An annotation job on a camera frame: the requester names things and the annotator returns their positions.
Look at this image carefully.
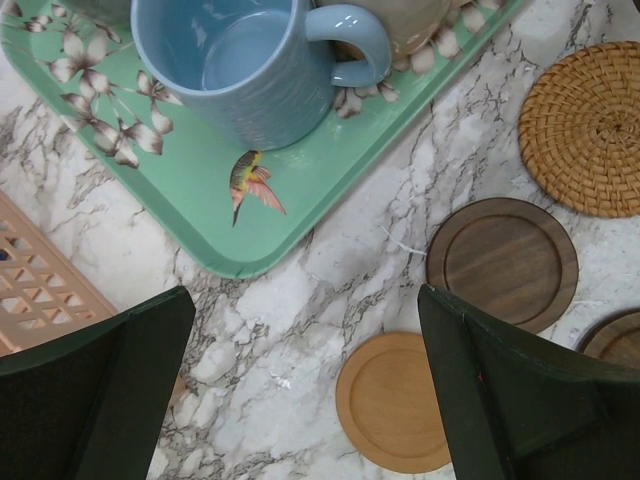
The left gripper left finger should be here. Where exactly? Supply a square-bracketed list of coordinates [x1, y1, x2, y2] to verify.
[1, 286, 195, 479]

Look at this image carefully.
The light pink mug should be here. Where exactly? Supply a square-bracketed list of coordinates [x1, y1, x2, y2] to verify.
[314, 0, 453, 61]

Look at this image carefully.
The blue mug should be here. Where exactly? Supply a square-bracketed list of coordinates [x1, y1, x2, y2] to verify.
[130, 1, 392, 150]

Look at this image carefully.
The dark walnut coaster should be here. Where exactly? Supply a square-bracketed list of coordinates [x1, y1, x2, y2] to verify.
[425, 197, 579, 334]
[576, 308, 639, 369]

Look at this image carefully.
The peach plastic file organizer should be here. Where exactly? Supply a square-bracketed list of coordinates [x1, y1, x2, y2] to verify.
[1, 195, 117, 356]

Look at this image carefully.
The light wood coaster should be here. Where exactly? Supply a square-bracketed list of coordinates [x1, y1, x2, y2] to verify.
[336, 331, 451, 474]

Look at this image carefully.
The woven rattan coaster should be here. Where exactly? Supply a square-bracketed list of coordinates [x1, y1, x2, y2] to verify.
[518, 41, 639, 218]

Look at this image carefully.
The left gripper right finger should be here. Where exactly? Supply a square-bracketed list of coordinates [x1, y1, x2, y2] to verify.
[417, 284, 639, 479]

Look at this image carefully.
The green floral tray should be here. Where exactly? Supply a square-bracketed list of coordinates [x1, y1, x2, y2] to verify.
[1, 1, 522, 278]

